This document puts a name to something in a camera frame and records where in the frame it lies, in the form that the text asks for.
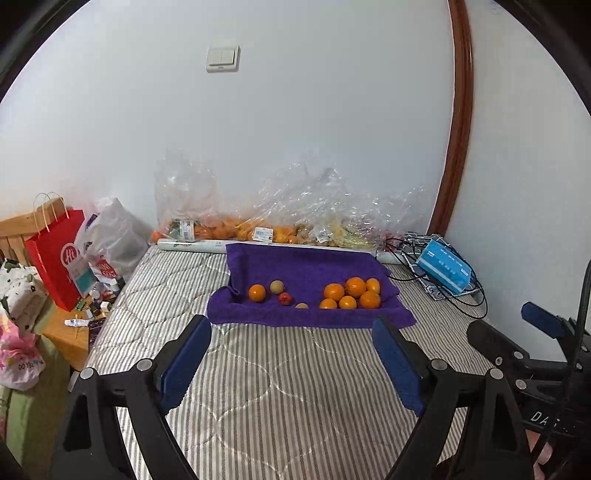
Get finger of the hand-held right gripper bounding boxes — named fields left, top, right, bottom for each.
left=521, top=302, right=581, bottom=341
left=466, top=319, right=530, bottom=371

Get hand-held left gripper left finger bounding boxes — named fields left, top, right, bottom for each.
left=53, top=315, right=213, bottom=480

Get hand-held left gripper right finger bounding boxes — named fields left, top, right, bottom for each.
left=372, top=316, right=532, bottom=480

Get person's right hand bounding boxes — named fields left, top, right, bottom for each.
left=536, top=442, right=565, bottom=478

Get blue tissue box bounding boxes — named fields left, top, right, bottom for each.
left=416, top=239, right=472, bottom=296

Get cluster of small bottles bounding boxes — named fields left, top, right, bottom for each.
left=76, top=277, right=126, bottom=325

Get wooden nightstand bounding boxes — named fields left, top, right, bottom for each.
left=41, top=295, right=112, bottom=371

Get white paper roll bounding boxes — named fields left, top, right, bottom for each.
left=158, top=237, right=408, bottom=265

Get purple towel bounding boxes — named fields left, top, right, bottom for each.
left=207, top=242, right=417, bottom=329

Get white plastic bag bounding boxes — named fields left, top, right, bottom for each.
left=74, top=198, right=149, bottom=290

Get clear bag of red fruit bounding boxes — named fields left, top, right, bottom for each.
left=379, top=187, right=432, bottom=252

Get clear bag of oranges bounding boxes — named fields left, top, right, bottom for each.
left=198, top=198, right=305, bottom=244

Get green cloth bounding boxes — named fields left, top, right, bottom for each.
left=0, top=351, right=70, bottom=462

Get clear bag of small tangerines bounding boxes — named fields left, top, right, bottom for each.
left=151, top=150, right=219, bottom=241

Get red paper bag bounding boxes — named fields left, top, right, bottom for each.
left=25, top=193, right=90, bottom=312

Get clear bag of yellow fruit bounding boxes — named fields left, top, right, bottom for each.
left=286, top=161, right=389, bottom=250

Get white dotted cloth bag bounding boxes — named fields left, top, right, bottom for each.
left=0, top=261, right=49, bottom=334

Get wooden headboard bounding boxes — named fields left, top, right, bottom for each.
left=0, top=196, right=65, bottom=265

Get black cables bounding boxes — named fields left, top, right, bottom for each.
left=385, top=234, right=488, bottom=319

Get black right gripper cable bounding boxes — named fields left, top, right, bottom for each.
left=561, top=258, right=591, bottom=416

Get white light switch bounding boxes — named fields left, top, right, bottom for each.
left=206, top=45, right=241, bottom=73

